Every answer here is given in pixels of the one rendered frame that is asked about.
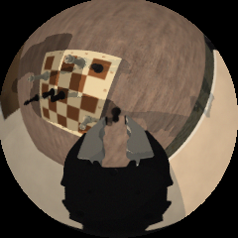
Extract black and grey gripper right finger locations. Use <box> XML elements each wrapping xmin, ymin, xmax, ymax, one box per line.
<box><xmin>125</xmin><ymin>115</ymin><xmax>174</xmax><ymax>186</ymax></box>

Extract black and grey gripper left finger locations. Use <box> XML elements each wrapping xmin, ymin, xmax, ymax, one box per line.
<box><xmin>60</xmin><ymin>116</ymin><xmax>107</xmax><ymax>186</ymax></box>

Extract brown and cream chessboard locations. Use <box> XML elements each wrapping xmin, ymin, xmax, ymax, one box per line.
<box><xmin>40</xmin><ymin>50</ymin><xmax>121</xmax><ymax>137</ymax></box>

